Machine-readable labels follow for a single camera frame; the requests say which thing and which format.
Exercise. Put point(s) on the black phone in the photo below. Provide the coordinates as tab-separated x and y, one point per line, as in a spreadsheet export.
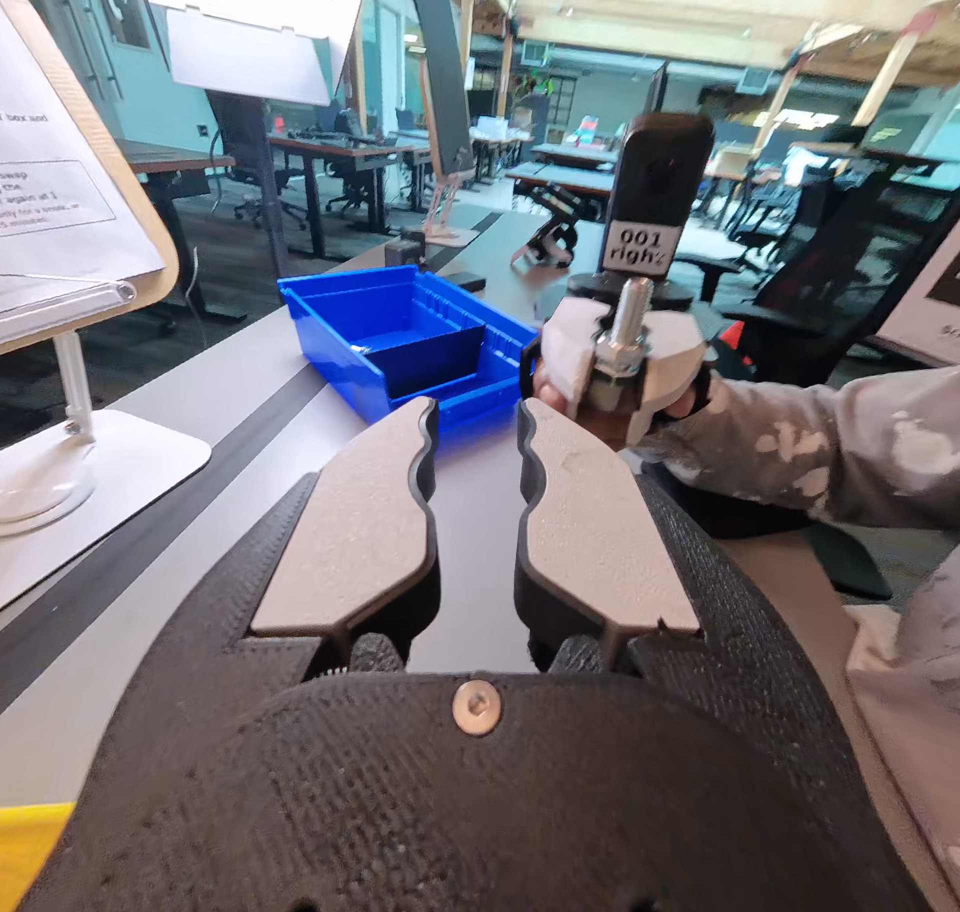
465	280

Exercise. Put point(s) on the dark office desk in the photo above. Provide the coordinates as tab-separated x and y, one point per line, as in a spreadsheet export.
345	146

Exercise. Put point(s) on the black panel on wooden stand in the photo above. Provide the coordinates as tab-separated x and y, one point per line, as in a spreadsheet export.
442	64

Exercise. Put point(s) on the black office chair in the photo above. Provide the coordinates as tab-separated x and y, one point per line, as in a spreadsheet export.
847	274

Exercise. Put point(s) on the white marker sign board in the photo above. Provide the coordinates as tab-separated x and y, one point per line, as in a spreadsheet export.
922	312

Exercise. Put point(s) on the silver hex bolt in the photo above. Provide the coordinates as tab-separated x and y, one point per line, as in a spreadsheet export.
634	304

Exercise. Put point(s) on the small black box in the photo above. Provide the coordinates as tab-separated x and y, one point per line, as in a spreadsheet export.
405	250

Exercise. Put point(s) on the silver hex nut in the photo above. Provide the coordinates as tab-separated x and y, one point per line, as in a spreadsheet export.
619	353

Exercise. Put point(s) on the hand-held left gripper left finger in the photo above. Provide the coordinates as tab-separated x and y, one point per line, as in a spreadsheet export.
352	537

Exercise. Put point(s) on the person's grey printed sweatshirt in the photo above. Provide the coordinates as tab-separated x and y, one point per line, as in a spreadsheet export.
915	702

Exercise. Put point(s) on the yellow plastic bin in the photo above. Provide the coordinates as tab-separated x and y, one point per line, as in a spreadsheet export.
26	859

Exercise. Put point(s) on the wooden document stand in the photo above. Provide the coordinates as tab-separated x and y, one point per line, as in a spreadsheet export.
112	469

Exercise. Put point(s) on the person's right hand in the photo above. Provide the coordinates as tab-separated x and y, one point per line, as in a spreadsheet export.
607	428

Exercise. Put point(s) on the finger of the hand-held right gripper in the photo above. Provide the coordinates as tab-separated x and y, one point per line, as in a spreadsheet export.
675	357
566	342

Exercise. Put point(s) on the person's right forearm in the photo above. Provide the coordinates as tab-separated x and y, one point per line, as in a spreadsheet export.
825	439

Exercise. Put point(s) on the black folding stand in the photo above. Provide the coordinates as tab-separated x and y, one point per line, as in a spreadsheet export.
551	221

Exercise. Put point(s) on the white studio light panel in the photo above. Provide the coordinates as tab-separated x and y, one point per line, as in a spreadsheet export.
247	49

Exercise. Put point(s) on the blue plastic bin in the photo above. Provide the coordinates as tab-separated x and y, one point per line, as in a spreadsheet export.
352	327

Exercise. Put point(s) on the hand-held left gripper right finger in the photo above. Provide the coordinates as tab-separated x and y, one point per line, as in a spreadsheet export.
600	544

